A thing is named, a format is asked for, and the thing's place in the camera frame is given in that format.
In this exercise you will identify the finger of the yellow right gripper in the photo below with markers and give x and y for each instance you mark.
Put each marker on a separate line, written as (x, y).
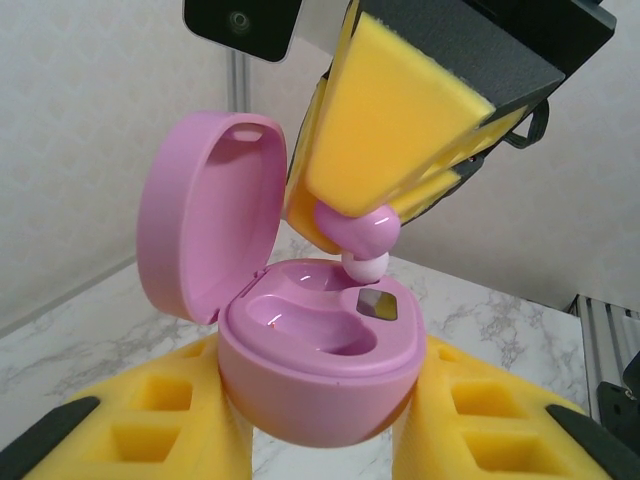
(300, 210)
(390, 115)

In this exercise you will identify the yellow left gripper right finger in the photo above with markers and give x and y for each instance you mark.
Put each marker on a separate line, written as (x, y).
(525, 440)

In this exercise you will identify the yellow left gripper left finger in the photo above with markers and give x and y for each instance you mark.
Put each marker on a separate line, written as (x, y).
(100, 440)

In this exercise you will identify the lilac earbud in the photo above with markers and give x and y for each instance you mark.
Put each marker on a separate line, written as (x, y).
(360, 235)

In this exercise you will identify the lilac earbud charging case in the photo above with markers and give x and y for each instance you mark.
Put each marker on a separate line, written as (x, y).
(320, 390)

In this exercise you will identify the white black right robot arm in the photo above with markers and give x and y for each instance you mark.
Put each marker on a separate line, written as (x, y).
(620, 405)

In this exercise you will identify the aluminium frame post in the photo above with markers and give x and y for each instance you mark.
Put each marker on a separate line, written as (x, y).
(239, 85)

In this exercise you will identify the aluminium table side rail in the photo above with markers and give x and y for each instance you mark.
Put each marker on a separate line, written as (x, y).
(605, 325)

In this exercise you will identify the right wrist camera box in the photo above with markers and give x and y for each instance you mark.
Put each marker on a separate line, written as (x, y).
(235, 30)

